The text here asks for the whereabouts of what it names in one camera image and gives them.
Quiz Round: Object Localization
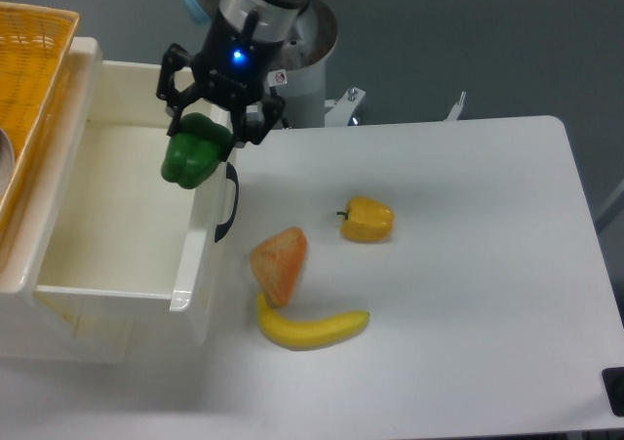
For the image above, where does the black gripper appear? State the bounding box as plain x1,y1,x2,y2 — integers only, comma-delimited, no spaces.
156,10,286,158

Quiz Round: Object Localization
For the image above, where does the white upper drawer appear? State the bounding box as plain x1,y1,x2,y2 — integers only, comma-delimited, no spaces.
36,61,234,344

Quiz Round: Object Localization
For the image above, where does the yellow banana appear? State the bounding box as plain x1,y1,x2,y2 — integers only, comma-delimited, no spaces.
255,294,370,350

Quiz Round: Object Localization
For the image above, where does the yellow woven basket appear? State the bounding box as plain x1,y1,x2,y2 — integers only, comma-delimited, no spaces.
1,2,80,235

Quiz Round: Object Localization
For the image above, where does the metal bowl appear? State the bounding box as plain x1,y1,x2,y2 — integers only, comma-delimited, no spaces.
0,129,16,198

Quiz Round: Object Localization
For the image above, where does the black corner object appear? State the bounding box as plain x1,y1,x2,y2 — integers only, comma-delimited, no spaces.
602,367,624,418

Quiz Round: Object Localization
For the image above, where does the green bell pepper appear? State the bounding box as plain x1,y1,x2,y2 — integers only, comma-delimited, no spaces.
161,112,233,189

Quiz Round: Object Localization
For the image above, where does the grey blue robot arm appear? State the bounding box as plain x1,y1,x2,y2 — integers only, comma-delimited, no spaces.
156,0,321,150

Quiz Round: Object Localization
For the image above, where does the white table bracket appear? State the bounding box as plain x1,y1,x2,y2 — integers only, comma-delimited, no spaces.
446,91,467,121

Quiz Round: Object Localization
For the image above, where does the yellow bell pepper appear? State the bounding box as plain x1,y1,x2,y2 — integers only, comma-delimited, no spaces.
336,196,395,243

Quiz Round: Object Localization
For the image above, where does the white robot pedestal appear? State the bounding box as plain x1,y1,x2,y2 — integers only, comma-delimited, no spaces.
264,0,338,129

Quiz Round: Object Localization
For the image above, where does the orange sandwich slice toy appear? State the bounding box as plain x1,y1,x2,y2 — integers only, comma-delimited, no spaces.
250,226,308,307

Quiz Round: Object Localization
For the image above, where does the white drawer cabinet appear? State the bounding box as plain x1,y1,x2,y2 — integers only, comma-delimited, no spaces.
1,37,132,363

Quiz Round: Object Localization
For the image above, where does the black drawer handle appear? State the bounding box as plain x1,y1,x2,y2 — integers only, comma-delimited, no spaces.
214,162,240,243

